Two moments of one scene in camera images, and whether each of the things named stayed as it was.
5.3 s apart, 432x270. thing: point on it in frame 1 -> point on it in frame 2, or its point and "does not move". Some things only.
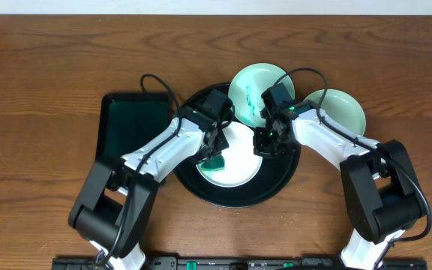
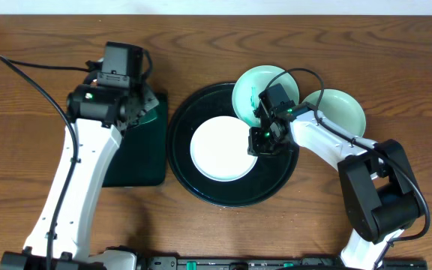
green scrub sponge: (217, 163) -> (148, 116)
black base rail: (242, 263) does not move
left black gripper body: (214, 143) -> (141, 106)
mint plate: (341, 109) does not move
